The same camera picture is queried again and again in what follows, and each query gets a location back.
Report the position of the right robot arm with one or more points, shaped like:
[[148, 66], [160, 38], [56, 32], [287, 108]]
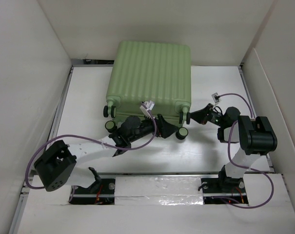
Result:
[[255, 136]]

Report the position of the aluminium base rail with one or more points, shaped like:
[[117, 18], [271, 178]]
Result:
[[161, 192]]

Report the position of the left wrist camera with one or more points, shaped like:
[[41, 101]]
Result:
[[146, 108]]

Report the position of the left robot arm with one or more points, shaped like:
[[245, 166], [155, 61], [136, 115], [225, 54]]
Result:
[[63, 164]]

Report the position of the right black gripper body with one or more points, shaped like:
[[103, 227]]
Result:
[[213, 117]]

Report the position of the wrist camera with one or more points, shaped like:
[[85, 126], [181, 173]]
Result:
[[146, 108], [216, 97]]

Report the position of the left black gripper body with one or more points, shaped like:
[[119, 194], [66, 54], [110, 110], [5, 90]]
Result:
[[159, 129]]

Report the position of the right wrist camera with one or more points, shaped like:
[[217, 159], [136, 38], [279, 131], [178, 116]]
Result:
[[216, 97]]

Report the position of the green hard-shell suitcase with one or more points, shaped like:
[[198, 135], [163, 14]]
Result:
[[144, 71]]

